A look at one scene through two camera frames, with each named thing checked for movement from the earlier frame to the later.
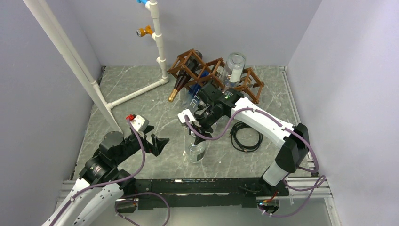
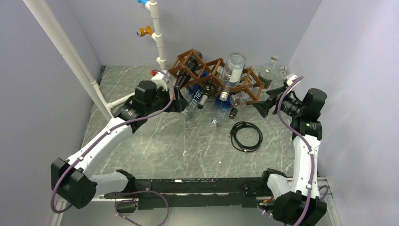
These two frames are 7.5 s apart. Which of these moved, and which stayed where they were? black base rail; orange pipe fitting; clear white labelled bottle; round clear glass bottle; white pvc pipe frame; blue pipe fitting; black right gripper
Moved: round clear glass bottle; black right gripper
Stayed: orange pipe fitting; blue pipe fitting; clear white labelled bottle; black base rail; white pvc pipe frame
